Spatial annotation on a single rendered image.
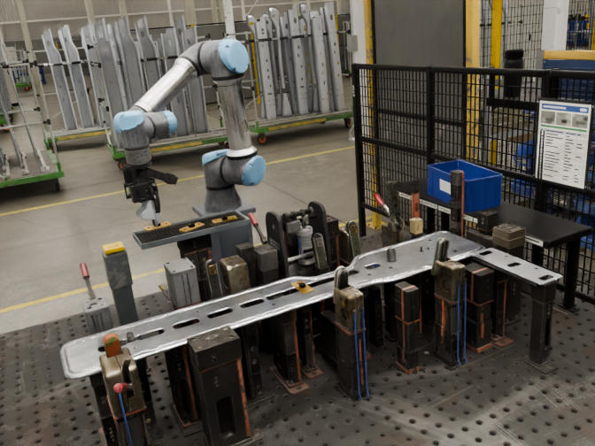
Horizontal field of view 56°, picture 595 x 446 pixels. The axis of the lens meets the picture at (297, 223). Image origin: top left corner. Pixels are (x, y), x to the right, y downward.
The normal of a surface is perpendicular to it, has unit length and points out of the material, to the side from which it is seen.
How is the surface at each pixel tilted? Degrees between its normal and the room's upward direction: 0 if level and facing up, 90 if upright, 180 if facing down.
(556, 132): 90
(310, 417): 0
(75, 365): 0
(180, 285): 90
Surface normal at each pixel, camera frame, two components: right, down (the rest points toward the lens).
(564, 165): -0.88, 0.22
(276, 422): -0.08, -0.94
